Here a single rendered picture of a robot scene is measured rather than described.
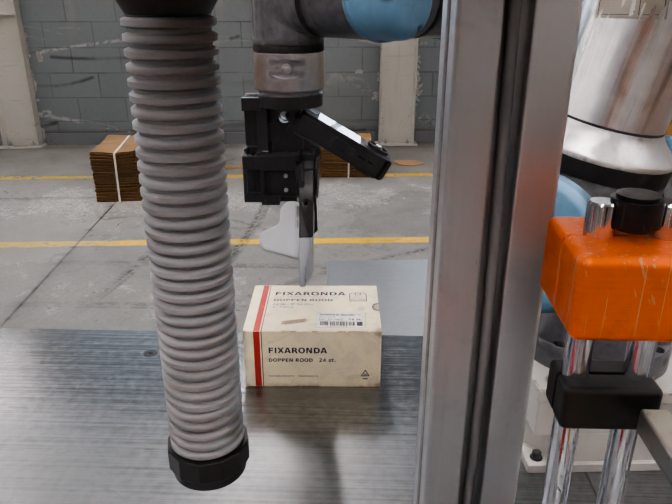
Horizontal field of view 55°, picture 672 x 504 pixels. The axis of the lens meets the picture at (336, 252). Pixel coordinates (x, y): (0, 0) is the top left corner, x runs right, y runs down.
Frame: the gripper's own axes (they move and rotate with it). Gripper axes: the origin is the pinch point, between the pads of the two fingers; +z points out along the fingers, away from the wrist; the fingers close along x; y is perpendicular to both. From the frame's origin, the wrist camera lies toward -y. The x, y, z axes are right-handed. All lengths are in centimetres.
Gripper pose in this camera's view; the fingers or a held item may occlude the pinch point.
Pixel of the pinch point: (312, 261)
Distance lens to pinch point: 77.6
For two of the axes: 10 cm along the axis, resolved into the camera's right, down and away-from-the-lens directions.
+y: -10.0, 0.0, 0.1
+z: 0.0, 9.2, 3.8
